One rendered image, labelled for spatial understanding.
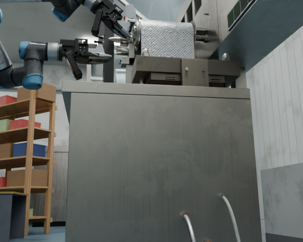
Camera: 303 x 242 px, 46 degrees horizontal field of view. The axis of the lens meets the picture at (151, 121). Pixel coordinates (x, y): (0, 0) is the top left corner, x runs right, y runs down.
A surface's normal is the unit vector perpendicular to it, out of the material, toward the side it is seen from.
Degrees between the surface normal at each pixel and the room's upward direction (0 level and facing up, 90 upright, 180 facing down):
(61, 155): 90
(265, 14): 180
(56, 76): 90
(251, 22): 180
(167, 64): 90
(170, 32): 90
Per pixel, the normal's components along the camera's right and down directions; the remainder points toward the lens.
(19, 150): -0.51, -0.18
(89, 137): 0.18, -0.22
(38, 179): 0.81, -0.15
